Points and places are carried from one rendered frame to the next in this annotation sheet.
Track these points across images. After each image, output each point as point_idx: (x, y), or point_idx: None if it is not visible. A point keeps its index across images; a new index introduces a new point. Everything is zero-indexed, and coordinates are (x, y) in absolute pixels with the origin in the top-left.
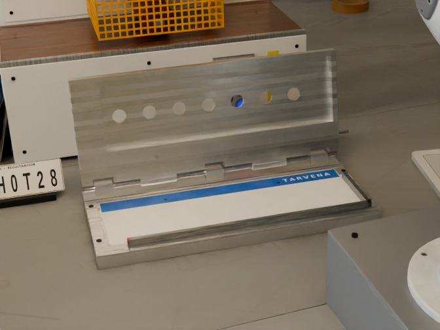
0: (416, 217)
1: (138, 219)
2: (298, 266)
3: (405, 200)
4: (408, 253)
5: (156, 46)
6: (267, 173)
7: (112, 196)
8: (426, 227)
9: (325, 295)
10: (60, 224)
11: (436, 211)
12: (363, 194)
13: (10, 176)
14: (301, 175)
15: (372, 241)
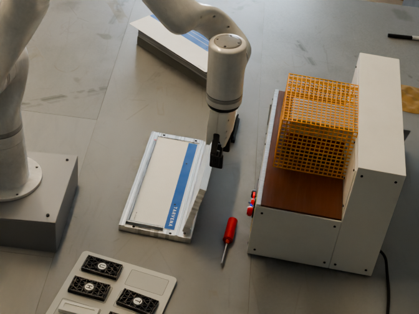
0: (63, 181)
1: (174, 150)
2: (107, 187)
3: (132, 250)
4: (44, 168)
5: (267, 140)
6: (186, 204)
7: (200, 149)
8: (54, 180)
9: (81, 185)
10: (196, 136)
11: (62, 189)
12: (134, 222)
13: None
14: (175, 215)
15: (60, 163)
